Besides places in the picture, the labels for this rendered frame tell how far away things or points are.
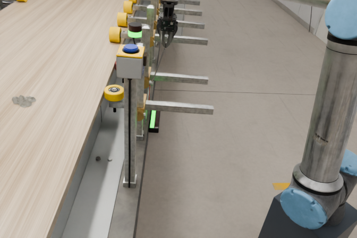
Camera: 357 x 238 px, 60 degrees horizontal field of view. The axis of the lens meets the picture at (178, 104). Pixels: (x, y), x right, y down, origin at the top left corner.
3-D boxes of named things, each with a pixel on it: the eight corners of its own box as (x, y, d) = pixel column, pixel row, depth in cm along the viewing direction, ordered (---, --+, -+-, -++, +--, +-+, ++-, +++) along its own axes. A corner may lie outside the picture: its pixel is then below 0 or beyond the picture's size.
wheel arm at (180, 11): (201, 14, 211) (202, 9, 209) (201, 16, 208) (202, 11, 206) (127, 8, 209) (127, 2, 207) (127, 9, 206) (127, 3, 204)
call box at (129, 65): (144, 70, 91) (145, 45, 87) (142, 82, 85) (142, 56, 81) (120, 68, 91) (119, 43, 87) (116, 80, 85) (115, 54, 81)
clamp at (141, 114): (147, 103, 135) (148, 93, 133) (144, 121, 124) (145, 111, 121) (133, 102, 135) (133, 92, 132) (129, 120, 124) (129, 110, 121)
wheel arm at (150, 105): (211, 112, 134) (213, 104, 132) (212, 117, 131) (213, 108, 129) (110, 104, 132) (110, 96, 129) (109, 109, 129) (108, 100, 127)
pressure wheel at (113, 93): (116, 104, 136) (115, 81, 130) (128, 112, 132) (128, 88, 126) (101, 110, 131) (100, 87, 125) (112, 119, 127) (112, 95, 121)
